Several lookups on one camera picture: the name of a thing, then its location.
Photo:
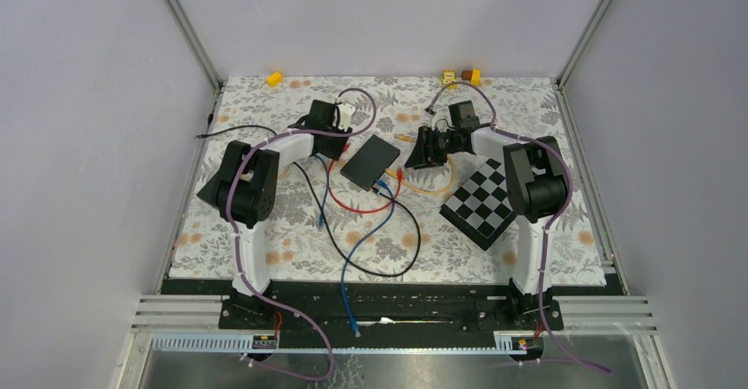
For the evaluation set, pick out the yellow toy brick with face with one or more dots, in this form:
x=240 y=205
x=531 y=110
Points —
x=448 y=79

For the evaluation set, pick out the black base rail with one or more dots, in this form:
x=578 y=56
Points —
x=385 y=315

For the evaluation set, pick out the black white checkerboard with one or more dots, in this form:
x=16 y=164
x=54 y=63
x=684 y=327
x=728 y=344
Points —
x=480 y=208

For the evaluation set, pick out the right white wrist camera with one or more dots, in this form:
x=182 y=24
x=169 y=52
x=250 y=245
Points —
x=440 y=118

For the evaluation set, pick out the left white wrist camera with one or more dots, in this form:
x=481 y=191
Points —
x=343 y=115

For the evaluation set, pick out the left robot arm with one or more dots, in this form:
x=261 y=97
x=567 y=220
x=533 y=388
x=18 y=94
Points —
x=243 y=189

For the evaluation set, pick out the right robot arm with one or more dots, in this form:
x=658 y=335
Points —
x=537 y=184

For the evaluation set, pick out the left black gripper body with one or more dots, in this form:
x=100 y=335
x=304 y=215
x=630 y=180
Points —
x=334 y=146

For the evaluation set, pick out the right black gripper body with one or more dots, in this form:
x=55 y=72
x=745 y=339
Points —
x=441 y=145

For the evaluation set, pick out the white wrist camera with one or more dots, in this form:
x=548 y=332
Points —
x=440 y=118
x=343 y=115

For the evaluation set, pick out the black network switch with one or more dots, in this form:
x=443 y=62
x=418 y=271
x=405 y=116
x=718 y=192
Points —
x=369 y=163

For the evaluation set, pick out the yellow brown toy block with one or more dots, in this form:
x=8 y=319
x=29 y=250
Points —
x=473 y=76

